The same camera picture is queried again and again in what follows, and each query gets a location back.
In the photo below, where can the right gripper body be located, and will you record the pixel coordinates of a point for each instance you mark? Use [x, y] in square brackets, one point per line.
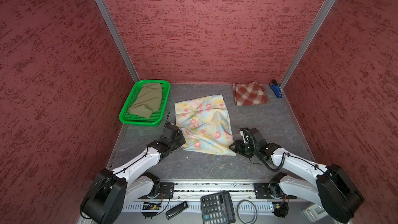
[247, 149]

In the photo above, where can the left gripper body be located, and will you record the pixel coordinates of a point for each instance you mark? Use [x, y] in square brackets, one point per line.
[175, 143]

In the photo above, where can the green plastic basket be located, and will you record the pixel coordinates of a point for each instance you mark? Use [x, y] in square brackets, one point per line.
[156, 117]

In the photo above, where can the floral pastel skirt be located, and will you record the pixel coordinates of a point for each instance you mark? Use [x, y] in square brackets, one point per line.
[205, 125]

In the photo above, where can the red plaid skirt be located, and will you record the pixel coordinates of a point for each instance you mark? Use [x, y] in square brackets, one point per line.
[249, 94]

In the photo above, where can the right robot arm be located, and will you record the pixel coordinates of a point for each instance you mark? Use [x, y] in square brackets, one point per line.
[326, 186]

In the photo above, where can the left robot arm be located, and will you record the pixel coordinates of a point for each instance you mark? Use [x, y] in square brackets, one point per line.
[106, 196]

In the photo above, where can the olive green skirt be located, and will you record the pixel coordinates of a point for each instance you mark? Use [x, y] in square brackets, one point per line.
[148, 100]

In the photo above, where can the blue clamp tool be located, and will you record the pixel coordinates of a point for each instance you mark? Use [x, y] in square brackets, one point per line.
[274, 85]

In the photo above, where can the right circuit board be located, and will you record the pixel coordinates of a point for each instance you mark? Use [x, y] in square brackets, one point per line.
[281, 210]

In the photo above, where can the circuit board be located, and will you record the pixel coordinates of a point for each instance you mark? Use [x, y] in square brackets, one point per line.
[150, 210]
[281, 210]

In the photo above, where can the black calculator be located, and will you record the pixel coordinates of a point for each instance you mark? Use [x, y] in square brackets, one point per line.
[218, 208]

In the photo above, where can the black remote stick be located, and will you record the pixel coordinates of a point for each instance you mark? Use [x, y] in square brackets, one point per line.
[176, 210]

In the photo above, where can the left circuit board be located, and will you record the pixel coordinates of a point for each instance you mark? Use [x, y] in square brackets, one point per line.
[150, 210]

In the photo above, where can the grey white box device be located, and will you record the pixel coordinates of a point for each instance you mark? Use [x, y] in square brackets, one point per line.
[314, 213]

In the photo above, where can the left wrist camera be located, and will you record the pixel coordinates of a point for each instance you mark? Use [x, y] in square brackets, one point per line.
[171, 132]

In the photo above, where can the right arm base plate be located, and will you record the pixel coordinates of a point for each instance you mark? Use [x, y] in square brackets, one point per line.
[261, 190]

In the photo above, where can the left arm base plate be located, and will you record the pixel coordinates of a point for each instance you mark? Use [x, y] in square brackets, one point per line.
[160, 190]

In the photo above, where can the aluminium front rail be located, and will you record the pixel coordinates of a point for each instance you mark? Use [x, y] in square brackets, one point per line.
[239, 190]

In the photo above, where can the left aluminium corner post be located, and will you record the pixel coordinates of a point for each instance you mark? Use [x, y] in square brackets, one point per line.
[117, 39]

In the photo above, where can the aluminium corner post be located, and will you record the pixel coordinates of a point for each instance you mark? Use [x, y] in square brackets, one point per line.
[117, 39]
[315, 26]

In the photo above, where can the right aluminium corner post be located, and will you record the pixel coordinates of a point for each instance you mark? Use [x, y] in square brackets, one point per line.
[315, 26]

